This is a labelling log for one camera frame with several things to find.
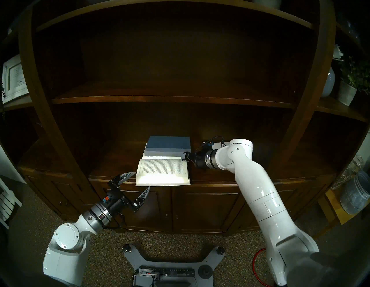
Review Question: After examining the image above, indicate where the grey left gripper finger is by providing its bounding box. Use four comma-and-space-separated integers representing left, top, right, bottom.
108, 172, 136, 189
132, 186, 151, 212

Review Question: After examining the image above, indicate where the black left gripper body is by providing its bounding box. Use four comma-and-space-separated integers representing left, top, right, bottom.
102, 187, 135, 215

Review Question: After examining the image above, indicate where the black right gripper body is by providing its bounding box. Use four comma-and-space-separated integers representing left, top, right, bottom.
191, 142, 216, 169

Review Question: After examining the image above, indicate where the blue hardcover book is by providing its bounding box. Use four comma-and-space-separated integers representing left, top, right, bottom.
144, 136, 192, 157

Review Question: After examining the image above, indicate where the paperback book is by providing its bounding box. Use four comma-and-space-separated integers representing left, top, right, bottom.
135, 144, 191, 186

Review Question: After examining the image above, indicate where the grey electronics box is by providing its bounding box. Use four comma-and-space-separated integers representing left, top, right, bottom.
136, 266, 197, 287

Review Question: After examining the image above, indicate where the dark wooden bookcase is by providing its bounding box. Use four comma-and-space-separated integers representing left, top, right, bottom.
0, 0, 370, 235

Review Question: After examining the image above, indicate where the white slatted chair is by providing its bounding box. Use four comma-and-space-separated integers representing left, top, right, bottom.
0, 176, 23, 229

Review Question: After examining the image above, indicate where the light wooden side table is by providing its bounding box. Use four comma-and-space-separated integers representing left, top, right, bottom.
315, 188, 362, 238

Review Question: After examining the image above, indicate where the white framed certificate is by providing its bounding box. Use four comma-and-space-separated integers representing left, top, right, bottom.
2, 54, 29, 104

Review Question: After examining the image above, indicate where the clear glass jar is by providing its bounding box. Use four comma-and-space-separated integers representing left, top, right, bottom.
331, 155, 365, 190

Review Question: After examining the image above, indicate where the dark trailing plant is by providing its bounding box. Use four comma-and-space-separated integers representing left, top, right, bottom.
0, 67, 8, 122

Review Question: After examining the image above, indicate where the pale round vase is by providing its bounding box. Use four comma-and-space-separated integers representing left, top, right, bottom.
321, 67, 336, 98

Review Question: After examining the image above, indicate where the green plant in white pot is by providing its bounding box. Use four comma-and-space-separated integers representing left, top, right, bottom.
336, 56, 370, 106

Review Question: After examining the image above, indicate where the white artificial flower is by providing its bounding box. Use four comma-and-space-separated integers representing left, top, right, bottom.
332, 44, 344, 62

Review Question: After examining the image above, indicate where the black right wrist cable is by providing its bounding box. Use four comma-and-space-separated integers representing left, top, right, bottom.
196, 136, 225, 154

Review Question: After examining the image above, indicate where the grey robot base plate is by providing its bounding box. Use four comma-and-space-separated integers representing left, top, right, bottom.
123, 244, 225, 287

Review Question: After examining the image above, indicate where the red floor cable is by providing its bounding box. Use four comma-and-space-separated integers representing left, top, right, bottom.
252, 248, 273, 285

